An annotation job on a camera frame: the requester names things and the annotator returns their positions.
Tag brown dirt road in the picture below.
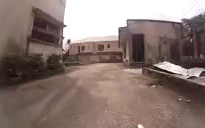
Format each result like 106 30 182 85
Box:
0 62 205 128

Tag large pale multi-storey building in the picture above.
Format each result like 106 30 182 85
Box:
0 0 67 86

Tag small grey concrete building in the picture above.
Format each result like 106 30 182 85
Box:
118 18 184 66

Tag grey compound wall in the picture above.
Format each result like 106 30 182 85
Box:
63 53 124 65

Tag pale corrugated metal sheets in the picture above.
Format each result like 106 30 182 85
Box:
153 60 205 80

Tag group of dark trees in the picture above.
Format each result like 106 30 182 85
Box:
180 8 205 42

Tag raised concrete platform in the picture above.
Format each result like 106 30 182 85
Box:
142 66 205 105

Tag pale two-storey building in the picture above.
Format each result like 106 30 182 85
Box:
68 35 124 64

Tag row of dark bushes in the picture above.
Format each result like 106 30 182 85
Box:
1 53 83 81

